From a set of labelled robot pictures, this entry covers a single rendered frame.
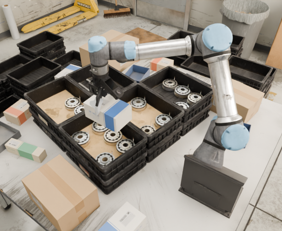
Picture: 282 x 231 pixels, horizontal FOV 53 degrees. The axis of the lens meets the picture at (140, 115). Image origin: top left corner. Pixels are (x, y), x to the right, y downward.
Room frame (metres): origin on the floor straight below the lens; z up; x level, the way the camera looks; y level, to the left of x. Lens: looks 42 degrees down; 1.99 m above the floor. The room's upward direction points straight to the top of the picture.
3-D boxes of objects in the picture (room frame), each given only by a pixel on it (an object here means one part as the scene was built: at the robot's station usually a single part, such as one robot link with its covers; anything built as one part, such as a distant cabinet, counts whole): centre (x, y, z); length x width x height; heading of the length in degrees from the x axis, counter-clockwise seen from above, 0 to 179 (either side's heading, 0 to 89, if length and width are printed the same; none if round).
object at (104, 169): (1.04, 0.20, 0.92); 0.40 x 0.30 x 0.02; 44
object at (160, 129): (1.25, -0.01, 0.92); 0.40 x 0.30 x 0.02; 44
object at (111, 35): (2.09, 0.25, 0.80); 0.40 x 0.30 x 0.20; 144
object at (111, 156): (0.91, 0.18, 0.86); 0.10 x 0.10 x 0.01
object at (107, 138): (1.09, 0.15, 0.86); 0.10 x 0.10 x 0.01
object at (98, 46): (1.04, 0.17, 1.41); 0.09 x 0.08 x 0.11; 95
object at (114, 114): (1.03, 0.16, 1.09); 0.20 x 0.12 x 0.09; 54
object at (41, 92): (1.33, 0.48, 0.87); 0.40 x 0.30 x 0.11; 44
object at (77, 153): (1.04, 0.20, 0.87); 0.40 x 0.30 x 0.11; 44
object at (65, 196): (0.77, 0.39, 0.78); 0.30 x 0.22 x 0.16; 47
